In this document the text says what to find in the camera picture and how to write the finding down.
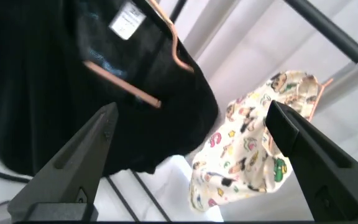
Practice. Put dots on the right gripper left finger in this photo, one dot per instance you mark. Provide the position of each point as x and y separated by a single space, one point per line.
64 180

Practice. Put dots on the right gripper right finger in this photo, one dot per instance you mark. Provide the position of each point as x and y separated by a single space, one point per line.
331 186

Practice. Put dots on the cream printed garment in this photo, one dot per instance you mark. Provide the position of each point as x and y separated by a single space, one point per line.
241 174

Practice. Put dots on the black garment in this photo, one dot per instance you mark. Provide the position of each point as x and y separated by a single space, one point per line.
26 93

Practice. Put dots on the black clothes rack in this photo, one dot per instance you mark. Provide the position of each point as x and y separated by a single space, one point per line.
322 25

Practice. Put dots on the white curtain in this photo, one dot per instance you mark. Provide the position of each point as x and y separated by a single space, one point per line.
259 37

